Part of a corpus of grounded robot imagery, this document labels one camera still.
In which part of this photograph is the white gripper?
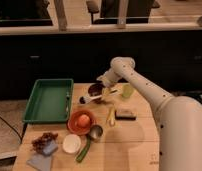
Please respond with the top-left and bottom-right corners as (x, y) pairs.
(97, 70), (121, 87)

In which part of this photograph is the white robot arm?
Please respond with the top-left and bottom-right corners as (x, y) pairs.
(97, 57), (202, 171)

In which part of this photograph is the dark purple bowl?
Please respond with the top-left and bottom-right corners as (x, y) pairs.
(88, 83), (104, 104)

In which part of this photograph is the orange bowl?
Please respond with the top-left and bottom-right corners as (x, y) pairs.
(67, 110), (96, 135)

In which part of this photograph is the light green cup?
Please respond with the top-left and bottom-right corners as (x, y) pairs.
(122, 84), (134, 99)

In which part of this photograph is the yellow banana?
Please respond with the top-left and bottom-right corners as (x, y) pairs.
(106, 107), (115, 126)

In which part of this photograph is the orange round fruit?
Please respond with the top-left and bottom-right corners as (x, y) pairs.
(77, 114), (90, 128)

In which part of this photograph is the small metal cup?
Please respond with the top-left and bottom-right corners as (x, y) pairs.
(89, 125), (103, 140)

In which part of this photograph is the green plastic tray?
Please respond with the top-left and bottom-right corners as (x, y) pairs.
(23, 79), (73, 124)

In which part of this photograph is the green cucumber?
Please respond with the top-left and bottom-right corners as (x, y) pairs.
(76, 137), (91, 163)

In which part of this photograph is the bunch of dark grapes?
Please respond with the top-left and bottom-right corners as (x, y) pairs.
(32, 132), (58, 153)

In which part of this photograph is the blue grey cloth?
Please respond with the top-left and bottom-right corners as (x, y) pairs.
(26, 154), (52, 171)

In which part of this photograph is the black cable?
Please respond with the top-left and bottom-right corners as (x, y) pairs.
(0, 111), (23, 144)

